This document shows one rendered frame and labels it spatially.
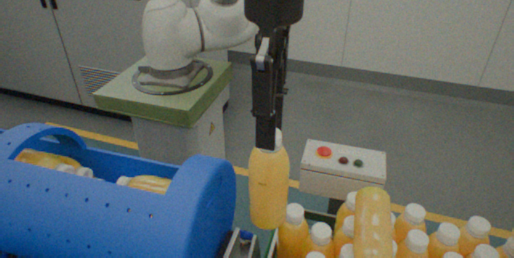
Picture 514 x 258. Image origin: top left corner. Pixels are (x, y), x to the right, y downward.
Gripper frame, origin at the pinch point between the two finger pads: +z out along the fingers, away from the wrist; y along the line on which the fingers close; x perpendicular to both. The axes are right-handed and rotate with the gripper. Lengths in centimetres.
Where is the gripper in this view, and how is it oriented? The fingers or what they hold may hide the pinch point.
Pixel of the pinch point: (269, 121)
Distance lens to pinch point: 56.3
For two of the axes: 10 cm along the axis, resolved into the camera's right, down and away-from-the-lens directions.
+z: -0.1, 8.2, 5.7
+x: 9.6, 1.6, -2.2
